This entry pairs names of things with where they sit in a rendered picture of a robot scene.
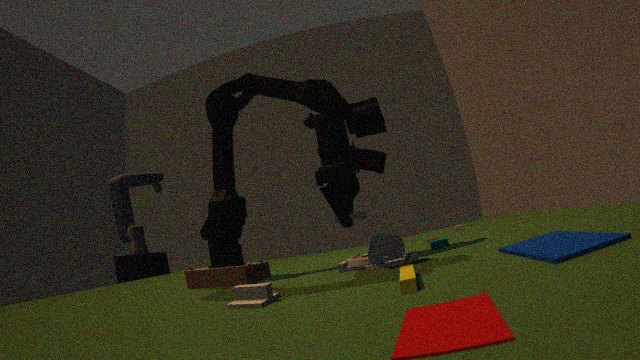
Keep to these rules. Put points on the yellow rectangular bar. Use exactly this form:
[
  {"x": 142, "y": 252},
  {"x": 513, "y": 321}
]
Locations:
[{"x": 407, "y": 279}]

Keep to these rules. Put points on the blue flat plate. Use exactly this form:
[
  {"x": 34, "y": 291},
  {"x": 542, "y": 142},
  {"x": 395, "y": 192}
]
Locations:
[{"x": 561, "y": 246}]

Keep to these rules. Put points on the teal rectangular block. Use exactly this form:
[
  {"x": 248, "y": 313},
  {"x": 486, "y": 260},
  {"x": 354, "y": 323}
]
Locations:
[{"x": 438, "y": 243}]

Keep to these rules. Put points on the red flat plate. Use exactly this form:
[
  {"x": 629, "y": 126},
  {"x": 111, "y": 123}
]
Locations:
[{"x": 449, "y": 327}]

